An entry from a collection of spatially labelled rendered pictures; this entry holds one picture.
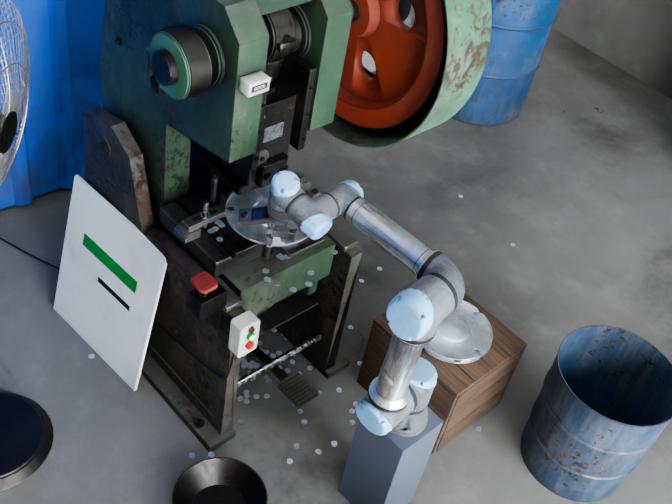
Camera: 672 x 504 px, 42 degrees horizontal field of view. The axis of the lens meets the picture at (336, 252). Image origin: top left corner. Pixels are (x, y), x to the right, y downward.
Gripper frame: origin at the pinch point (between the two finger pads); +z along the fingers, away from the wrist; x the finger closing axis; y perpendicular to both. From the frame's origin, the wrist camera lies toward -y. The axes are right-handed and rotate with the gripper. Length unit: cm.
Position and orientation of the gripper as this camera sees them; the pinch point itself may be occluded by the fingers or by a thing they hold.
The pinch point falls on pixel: (267, 242)
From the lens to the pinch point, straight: 261.3
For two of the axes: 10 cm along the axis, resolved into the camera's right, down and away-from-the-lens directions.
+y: 9.9, 1.2, 1.0
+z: -1.4, 4.6, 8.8
